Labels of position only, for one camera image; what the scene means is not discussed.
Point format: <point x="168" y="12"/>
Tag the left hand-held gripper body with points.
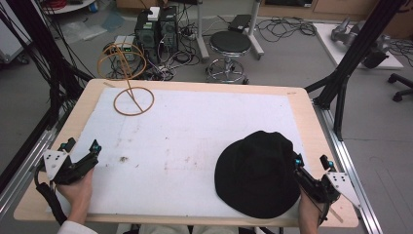
<point x="58" y="164"/>

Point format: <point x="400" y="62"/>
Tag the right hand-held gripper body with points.
<point x="341" y="183"/>

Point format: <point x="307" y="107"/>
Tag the black bucket hat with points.
<point x="256" y="175"/>

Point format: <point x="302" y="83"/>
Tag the person's left hand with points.
<point x="78" y="195"/>

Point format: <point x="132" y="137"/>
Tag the person's right hand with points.
<point x="308" y="209"/>

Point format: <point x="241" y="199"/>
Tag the white foam mat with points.
<point x="181" y="136"/>

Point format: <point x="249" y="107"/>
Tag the black office chair base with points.
<point x="401" y="87"/>

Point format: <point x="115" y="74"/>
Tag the white box with green lights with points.
<point x="125" y="45"/>

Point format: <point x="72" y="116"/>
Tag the clear plastic sheet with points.
<point x="82" y="31"/>

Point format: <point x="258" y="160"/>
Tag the white floor board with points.
<point x="337" y="48"/>

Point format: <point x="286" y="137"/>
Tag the black computer tower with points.
<point x="168" y="31"/>
<point x="146" y="35"/>

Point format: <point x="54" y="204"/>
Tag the black round stool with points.
<point x="230" y="44"/>

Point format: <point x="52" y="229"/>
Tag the white round table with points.
<point x="69" y="6"/>

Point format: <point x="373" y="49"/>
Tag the white device on tower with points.
<point x="154" y="13"/>

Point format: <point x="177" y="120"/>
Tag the black power box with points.
<point x="239" y="23"/>

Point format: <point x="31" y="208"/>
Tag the white metal stand legs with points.
<point x="203" y="42"/>

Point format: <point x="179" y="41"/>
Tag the aluminium table rail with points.
<point x="350" y="169"/>
<point x="26" y="169"/>

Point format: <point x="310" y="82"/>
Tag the black frame post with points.
<point x="45" y="48"/>
<point x="350" y="61"/>

